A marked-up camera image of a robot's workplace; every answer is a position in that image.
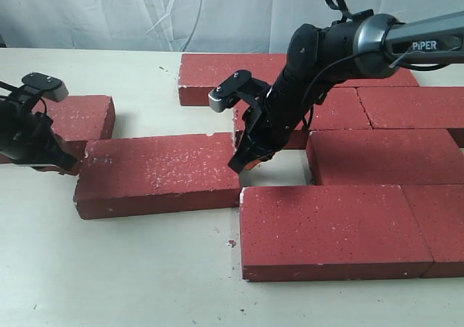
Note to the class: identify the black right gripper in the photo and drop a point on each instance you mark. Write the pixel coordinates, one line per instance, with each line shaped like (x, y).
(264, 135)

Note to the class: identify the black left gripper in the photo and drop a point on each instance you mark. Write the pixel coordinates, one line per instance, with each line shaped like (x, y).
(33, 143)

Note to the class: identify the red brick with chipped corner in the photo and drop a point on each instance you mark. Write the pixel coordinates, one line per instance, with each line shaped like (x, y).
(153, 175)

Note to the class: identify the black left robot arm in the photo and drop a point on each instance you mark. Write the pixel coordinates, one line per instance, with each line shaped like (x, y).
(14, 105)

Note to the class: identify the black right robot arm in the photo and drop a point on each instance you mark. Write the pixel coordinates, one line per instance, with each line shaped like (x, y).
(362, 45)

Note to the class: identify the red brick third row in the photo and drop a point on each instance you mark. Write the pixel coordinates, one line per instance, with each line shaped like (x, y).
(383, 157)

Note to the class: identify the red brick second row right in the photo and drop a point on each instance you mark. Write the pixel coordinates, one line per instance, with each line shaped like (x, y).
(429, 107)

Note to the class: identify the light blue backdrop cloth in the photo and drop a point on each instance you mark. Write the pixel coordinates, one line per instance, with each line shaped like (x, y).
(183, 25)

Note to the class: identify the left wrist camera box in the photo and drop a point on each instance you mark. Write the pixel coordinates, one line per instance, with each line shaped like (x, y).
(45, 86)

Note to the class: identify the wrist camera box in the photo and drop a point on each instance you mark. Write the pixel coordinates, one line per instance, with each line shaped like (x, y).
(45, 86)
(232, 91)

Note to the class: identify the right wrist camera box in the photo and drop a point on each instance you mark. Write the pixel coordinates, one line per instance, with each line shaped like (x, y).
(232, 91)

